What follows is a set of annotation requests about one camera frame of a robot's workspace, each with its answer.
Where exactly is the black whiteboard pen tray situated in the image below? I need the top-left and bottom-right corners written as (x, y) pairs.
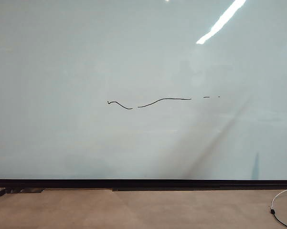
top-left (0, 187), bottom-right (45, 197)

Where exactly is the white whiteboard with black frame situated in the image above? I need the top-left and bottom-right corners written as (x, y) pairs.
top-left (0, 0), bottom-right (287, 192)

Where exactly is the thin white cable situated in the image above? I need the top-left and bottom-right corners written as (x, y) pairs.
top-left (271, 187), bottom-right (287, 210)

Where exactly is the black cable with plug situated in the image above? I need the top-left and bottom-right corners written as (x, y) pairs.
top-left (269, 208), bottom-right (287, 229)

